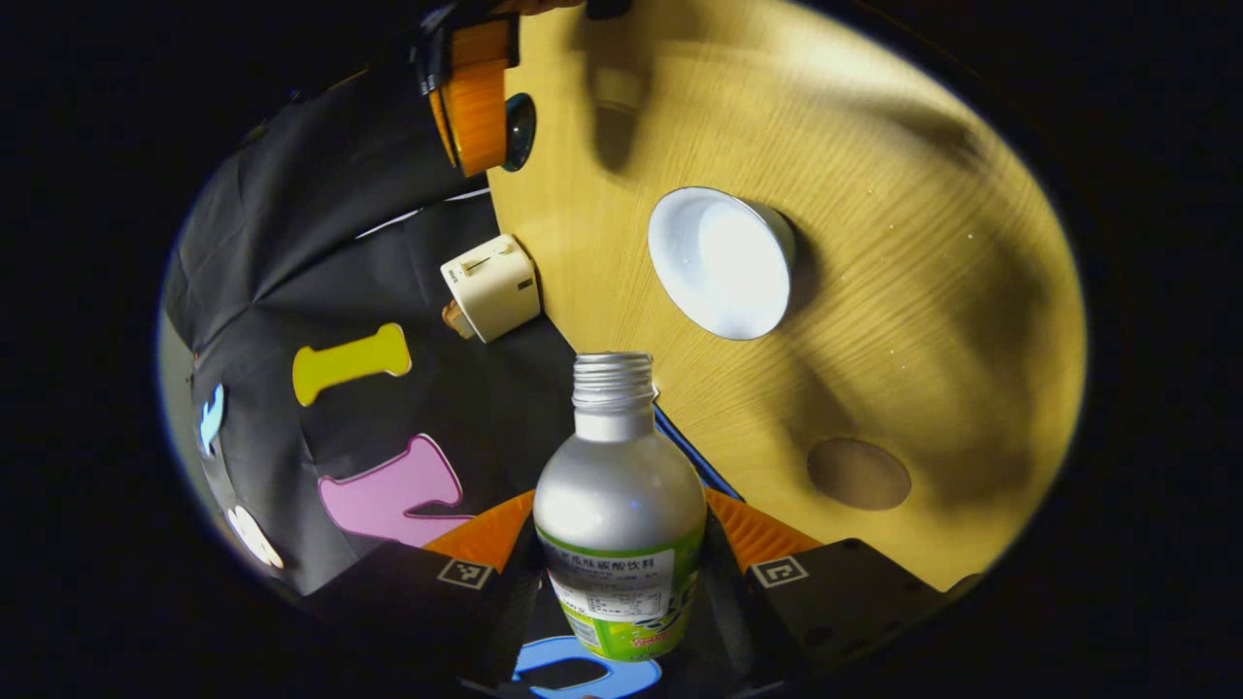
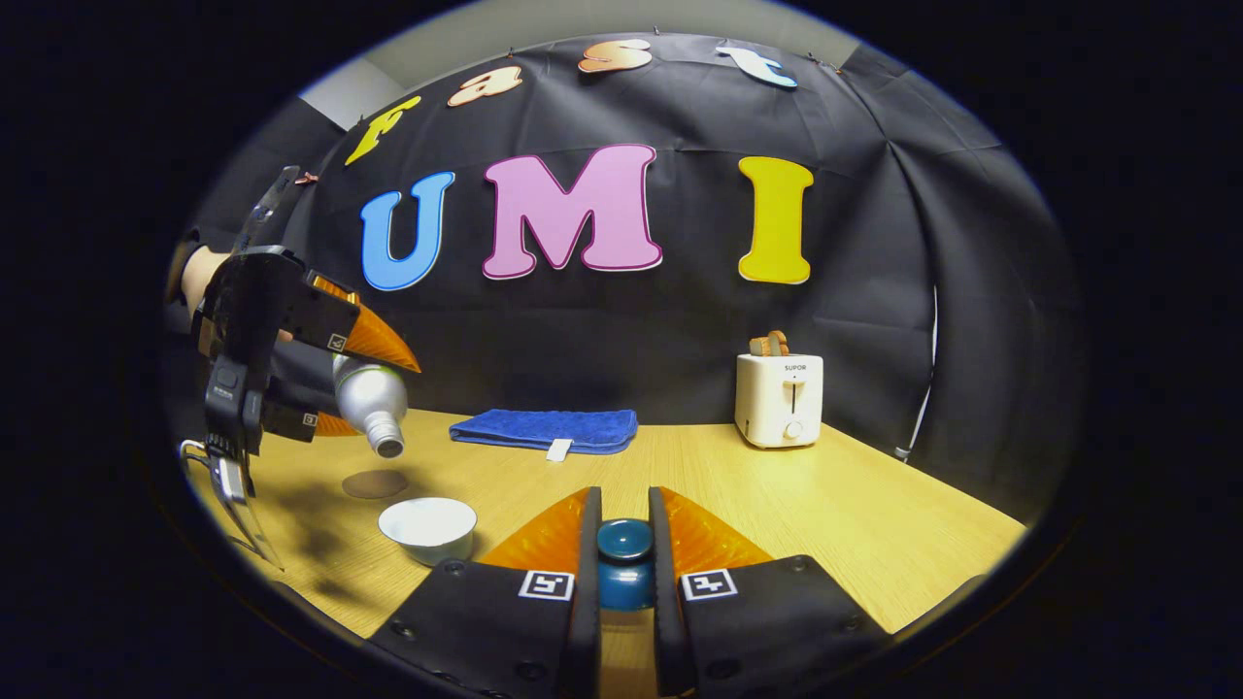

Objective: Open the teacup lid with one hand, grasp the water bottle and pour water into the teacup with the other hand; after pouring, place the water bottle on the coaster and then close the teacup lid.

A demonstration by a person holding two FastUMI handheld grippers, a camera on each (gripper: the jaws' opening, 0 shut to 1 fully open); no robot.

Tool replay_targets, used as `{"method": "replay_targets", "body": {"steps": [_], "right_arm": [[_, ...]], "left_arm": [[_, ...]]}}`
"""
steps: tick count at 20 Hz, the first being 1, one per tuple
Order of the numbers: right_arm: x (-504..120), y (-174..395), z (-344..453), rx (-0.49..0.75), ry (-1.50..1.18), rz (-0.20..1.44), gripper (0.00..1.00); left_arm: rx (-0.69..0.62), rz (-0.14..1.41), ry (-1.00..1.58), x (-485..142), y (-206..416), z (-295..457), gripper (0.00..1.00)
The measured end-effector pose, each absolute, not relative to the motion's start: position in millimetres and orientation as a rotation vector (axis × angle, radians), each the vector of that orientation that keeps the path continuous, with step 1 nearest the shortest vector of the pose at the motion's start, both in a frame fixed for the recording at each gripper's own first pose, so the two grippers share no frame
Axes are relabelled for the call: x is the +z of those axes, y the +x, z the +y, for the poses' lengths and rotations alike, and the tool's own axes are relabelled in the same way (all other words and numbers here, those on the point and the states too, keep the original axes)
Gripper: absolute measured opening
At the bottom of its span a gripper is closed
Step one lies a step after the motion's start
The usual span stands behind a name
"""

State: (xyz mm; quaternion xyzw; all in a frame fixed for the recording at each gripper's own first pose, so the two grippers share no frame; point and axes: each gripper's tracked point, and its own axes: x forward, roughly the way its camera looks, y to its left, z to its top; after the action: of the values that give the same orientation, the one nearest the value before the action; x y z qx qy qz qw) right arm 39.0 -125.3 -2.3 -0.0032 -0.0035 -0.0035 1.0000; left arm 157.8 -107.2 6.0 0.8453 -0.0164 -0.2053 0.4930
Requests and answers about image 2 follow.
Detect folded blue towel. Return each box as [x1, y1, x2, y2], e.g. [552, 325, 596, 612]
[449, 408, 639, 462]

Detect round brown coaster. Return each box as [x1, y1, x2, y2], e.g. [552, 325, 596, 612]
[342, 470, 410, 500]

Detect silver green water bottle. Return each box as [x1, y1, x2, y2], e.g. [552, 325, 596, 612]
[332, 354, 410, 459]

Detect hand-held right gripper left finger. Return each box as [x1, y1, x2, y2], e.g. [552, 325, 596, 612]
[364, 485, 603, 699]

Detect teal teacup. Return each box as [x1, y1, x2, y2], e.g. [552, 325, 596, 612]
[378, 497, 478, 567]

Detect white toaster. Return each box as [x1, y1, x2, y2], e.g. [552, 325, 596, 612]
[734, 353, 824, 449]

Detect teal teacup lid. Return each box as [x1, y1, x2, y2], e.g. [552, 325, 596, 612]
[595, 518, 655, 613]

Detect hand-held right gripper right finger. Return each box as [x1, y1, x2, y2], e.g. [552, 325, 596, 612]
[649, 485, 890, 698]

